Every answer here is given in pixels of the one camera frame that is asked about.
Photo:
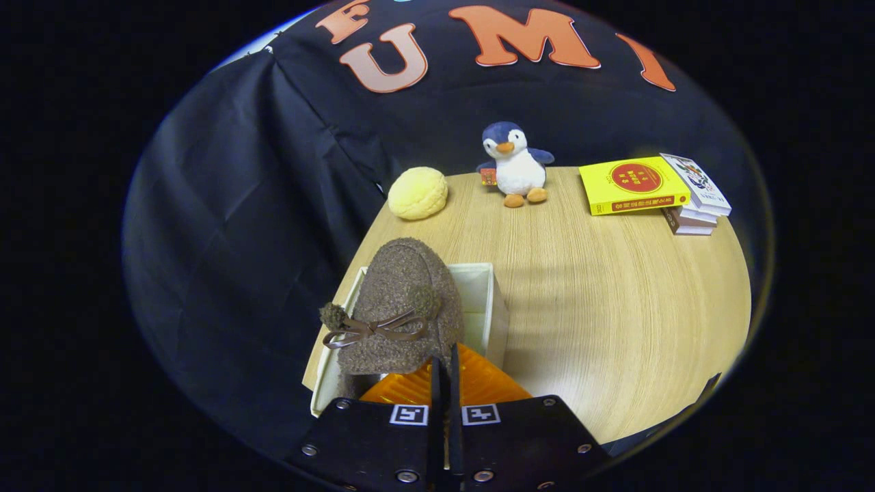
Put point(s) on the brown fuzzy shoe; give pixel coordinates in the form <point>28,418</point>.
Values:
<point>410,287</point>

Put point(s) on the yellow book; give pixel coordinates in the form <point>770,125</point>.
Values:
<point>632,184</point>

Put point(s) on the yellow round plush bun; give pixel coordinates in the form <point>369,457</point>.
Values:
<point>417,195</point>

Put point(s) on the cream fabric storage box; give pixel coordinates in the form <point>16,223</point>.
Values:
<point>482,294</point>

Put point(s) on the penguin plush toy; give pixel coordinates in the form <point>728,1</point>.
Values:
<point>519,171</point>

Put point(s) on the white book brown spine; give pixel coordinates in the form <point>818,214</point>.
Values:
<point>690,225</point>

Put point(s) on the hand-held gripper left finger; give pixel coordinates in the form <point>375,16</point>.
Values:
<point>437,437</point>

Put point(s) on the white illustrated book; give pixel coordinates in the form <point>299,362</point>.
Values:
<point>701,181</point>

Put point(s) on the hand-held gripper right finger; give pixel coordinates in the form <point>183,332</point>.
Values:
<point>455,437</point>

